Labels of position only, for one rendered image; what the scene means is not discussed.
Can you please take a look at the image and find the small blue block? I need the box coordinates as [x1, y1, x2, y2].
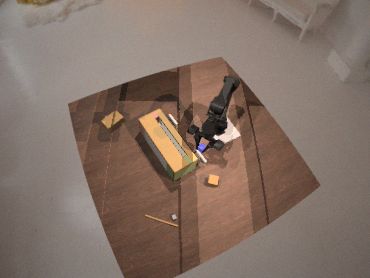
[197, 143, 206, 154]

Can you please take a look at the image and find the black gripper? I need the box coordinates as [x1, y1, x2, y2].
[187, 125, 224, 153]

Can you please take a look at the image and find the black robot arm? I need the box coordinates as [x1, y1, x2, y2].
[202, 75, 240, 137]

